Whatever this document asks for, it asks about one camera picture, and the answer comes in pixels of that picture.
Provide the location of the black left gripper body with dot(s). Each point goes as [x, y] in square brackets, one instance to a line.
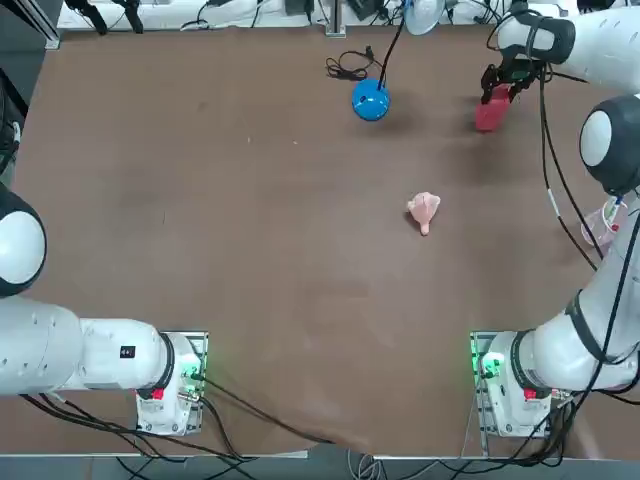
[7, 145]

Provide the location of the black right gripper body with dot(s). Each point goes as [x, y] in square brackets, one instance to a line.
[520, 67]

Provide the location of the red block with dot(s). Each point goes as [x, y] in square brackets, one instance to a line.
[491, 115]

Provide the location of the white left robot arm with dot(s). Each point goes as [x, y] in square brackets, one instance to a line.
[50, 350]

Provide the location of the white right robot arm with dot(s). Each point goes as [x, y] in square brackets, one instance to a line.
[550, 350]

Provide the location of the blue desk lamp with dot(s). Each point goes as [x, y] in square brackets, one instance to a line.
[371, 100]

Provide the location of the pink plush toy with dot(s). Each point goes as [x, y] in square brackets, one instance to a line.
[422, 207]

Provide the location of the clear plastic cup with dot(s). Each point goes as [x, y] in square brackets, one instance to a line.
[592, 227]

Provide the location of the aluminium camera post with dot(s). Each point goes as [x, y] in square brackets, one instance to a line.
[336, 20]

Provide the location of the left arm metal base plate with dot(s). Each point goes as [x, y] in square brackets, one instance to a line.
[200, 345]

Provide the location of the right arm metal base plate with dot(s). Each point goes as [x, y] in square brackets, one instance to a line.
[477, 400]

